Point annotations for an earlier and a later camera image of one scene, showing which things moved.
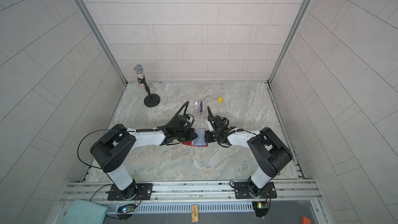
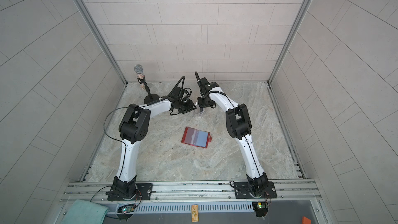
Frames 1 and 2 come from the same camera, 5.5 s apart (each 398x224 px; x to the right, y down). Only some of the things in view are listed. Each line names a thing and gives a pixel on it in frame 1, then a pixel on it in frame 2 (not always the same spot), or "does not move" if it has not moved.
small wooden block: x=195 y=213 does not move
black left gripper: x=191 y=131 -> x=189 y=107
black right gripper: x=207 y=136 -> x=202 y=105
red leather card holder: x=200 y=141 does not move
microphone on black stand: x=151 y=100 does not move
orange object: x=306 y=221 does not move
